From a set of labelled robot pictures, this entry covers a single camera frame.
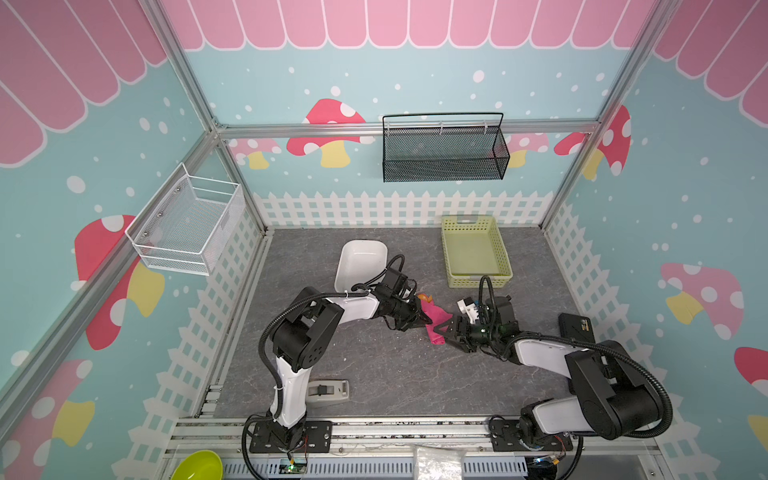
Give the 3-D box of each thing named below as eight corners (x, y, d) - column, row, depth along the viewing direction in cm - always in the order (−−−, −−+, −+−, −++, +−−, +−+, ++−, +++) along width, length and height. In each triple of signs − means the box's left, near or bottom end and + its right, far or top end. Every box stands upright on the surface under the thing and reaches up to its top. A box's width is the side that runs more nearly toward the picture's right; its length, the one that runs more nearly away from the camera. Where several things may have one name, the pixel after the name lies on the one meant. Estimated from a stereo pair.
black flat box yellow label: (561, 338, 93) (564, 334, 91) (557, 315, 98) (560, 312, 96) (591, 343, 92) (595, 340, 90) (586, 320, 97) (590, 317, 95)
